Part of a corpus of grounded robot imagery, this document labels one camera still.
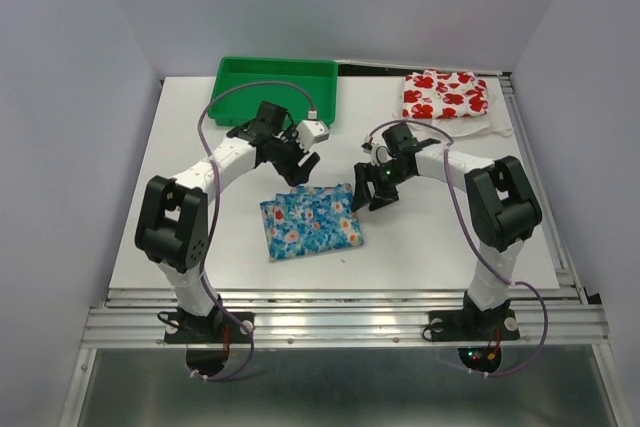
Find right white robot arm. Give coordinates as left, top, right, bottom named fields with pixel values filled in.
left=352, top=121, right=542, bottom=342

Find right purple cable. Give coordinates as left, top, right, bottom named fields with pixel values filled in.
left=364, top=119, right=550, bottom=379

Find aluminium rail frame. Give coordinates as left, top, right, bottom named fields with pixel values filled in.
left=61, top=73, right=634, bottom=426

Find white crumpled skirt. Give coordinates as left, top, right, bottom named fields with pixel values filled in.
left=395, top=72, right=512, bottom=138

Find red poppy white skirt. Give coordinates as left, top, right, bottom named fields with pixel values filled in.
left=400, top=69, right=489, bottom=120

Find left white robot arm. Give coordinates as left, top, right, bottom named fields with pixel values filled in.
left=134, top=102, right=329, bottom=341

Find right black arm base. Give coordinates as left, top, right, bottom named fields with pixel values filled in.
left=423, top=307, right=520, bottom=345

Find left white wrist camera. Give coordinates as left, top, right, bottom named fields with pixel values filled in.
left=296, top=119, right=330, bottom=152

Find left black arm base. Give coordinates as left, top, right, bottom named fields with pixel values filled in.
left=156, top=308, right=250, bottom=346

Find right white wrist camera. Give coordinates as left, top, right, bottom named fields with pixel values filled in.
left=362, top=136, right=390, bottom=166

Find blue floral skirt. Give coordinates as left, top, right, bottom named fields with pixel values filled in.
left=260, top=183, right=365, bottom=261

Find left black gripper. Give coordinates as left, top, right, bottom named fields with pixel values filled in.
left=270, top=124, right=320, bottom=188

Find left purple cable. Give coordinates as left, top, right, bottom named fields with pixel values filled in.
left=189, top=80, right=320, bottom=382

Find green plastic tray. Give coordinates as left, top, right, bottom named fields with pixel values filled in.
left=209, top=57, right=338, bottom=127

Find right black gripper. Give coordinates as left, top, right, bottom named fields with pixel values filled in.
left=349, top=159, right=412, bottom=211

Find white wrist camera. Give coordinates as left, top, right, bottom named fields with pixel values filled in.
left=362, top=136, right=390, bottom=166
left=296, top=119, right=330, bottom=152

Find purple cable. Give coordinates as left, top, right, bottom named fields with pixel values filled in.
left=189, top=80, right=320, bottom=382
left=364, top=119, right=550, bottom=379

